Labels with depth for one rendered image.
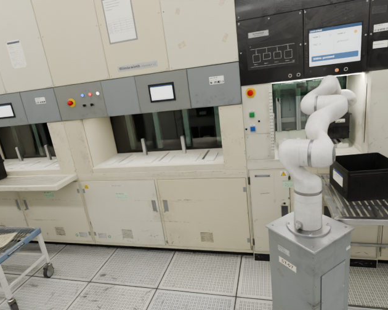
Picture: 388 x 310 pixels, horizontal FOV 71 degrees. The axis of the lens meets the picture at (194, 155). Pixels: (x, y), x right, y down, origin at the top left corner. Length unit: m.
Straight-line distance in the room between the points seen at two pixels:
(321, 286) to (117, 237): 1.85
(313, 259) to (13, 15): 2.62
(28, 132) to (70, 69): 1.29
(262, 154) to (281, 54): 0.68
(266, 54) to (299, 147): 0.85
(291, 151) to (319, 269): 0.52
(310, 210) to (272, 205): 0.86
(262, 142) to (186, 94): 0.64
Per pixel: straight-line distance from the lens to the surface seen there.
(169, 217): 2.37
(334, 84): 1.65
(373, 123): 1.99
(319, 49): 1.92
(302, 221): 1.35
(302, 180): 1.27
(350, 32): 1.96
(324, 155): 1.21
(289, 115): 2.85
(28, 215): 3.26
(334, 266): 1.45
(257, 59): 1.90
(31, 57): 2.65
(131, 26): 2.14
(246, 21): 1.93
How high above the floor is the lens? 1.51
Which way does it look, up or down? 16 degrees down
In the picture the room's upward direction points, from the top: 8 degrees counter-clockwise
